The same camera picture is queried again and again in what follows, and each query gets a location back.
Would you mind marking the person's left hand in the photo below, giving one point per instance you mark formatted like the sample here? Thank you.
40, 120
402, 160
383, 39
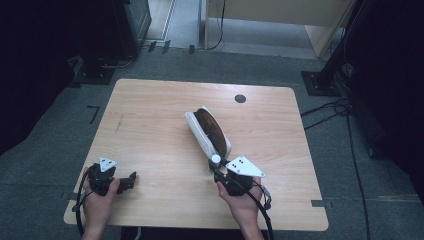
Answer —
98, 210

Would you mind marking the white pencil case brown lining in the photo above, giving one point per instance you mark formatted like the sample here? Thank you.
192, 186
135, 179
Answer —
200, 133

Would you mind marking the black floor base plate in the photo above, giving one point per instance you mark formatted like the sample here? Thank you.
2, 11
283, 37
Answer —
95, 76

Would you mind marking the person's right hand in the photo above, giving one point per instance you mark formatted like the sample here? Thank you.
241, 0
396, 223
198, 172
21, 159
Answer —
245, 206

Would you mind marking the black stand with base plate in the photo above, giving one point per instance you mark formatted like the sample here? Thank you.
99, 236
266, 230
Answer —
321, 83

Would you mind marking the black cabinet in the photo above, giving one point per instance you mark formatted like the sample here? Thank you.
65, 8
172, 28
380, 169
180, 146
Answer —
133, 26

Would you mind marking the round black table grommet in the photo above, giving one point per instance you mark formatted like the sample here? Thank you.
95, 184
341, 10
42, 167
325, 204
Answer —
240, 98

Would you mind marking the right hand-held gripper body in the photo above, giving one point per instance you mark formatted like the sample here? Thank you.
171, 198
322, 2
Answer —
241, 166

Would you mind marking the black tape strip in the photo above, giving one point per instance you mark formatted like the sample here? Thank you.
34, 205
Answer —
317, 203

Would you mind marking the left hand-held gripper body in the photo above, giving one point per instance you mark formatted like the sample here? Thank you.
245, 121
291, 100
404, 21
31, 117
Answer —
101, 181

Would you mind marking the light wooden furniture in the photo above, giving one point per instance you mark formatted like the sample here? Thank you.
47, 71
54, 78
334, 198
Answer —
316, 20

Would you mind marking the dark curtain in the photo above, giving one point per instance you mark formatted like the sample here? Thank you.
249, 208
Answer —
30, 66

